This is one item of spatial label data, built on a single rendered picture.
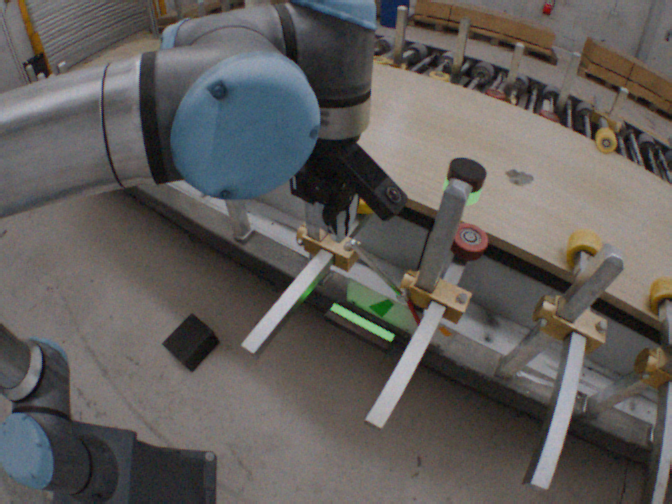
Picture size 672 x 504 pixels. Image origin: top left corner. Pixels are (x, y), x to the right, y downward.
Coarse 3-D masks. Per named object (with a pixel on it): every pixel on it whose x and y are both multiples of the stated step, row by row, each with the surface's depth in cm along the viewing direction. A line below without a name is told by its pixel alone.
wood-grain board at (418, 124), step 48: (144, 48) 175; (384, 96) 109; (432, 96) 110; (480, 96) 113; (384, 144) 89; (432, 144) 90; (480, 144) 91; (528, 144) 93; (576, 144) 96; (432, 192) 77; (528, 192) 78; (576, 192) 79; (624, 192) 81; (528, 240) 67; (624, 240) 68; (624, 288) 59
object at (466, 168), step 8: (456, 160) 49; (464, 160) 49; (472, 160) 50; (456, 168) 48; (464, 168) 48; (472, 168) 48; (480, 168) 48; (464, 176) 47; (472, 176) 47; (480, 176) 47
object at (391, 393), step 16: (448, 272) 67; (432, 304) 62; (432, 320) 60; (416, 336) 58; (416, 352) 56; (400, 368) 55; (400, 384) 53; (384, 400) 51; (368, 416) 50; (384, 416) 49
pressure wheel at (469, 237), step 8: (464, 224) 69; (472, 224) 69; (464, 232) 68; (472, 232) 68; (480, 232) 68; (456, 240) 66; (464, 240) 67; (472, 240) 67; (480, 240) 67; (456, 248) 67; (464, 248) 65; (472, 248) 65; (480, 248) 65; (464, 256) 67; (472, 256) 66; (480, 256) 67
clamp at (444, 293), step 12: (408, 276) 65; (408, 288) 65; (420, 288) 64; (444, 288) 64; (456, 288) 63; (420, 300) 65; (432, 300) 63; (444, 300) 62; (456, 300) 62; (468, 300) 62; (444, 312) 63; (456, 312) 61
